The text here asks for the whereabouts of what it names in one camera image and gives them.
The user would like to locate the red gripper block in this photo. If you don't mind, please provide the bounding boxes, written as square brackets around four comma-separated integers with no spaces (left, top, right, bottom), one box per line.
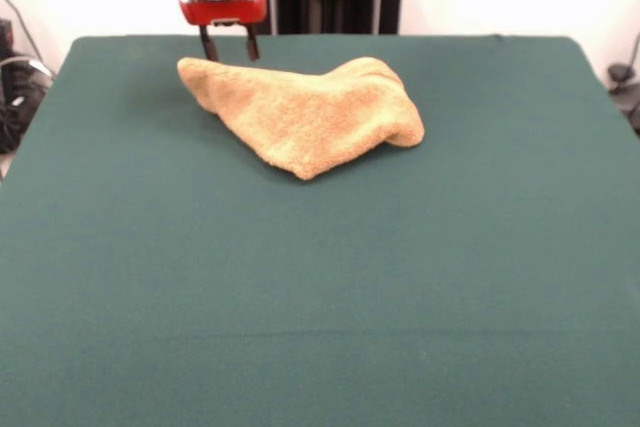
[177,0,269,62]

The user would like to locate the dark green tablecloth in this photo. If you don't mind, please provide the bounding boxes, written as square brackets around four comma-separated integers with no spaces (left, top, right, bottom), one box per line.
[0,34,640,427]

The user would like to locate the tan terry towel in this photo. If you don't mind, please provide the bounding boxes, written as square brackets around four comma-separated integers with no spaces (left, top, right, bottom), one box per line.
[177,56,426,182]

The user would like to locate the black device with cable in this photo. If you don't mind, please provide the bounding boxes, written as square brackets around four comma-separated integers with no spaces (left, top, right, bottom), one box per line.
[607,62,640,136]

